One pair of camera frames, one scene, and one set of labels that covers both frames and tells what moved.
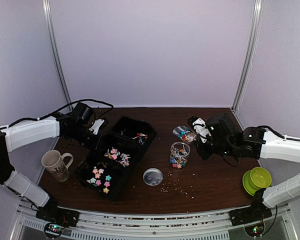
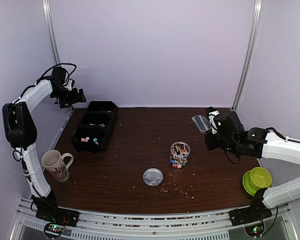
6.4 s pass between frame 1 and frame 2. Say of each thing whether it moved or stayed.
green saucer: stayed
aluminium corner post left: stayed
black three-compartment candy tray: moved
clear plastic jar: stayed
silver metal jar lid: stayed
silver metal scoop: moved
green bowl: stayed
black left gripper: moved
